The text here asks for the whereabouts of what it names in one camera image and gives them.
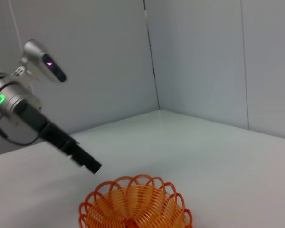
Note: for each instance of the orange plastic woven basket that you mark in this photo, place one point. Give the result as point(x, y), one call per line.
point(133, 209)

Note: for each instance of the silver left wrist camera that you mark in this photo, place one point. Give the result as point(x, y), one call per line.
point(38, 59)

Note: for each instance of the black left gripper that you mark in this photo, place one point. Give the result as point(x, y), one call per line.
point(47, 130)

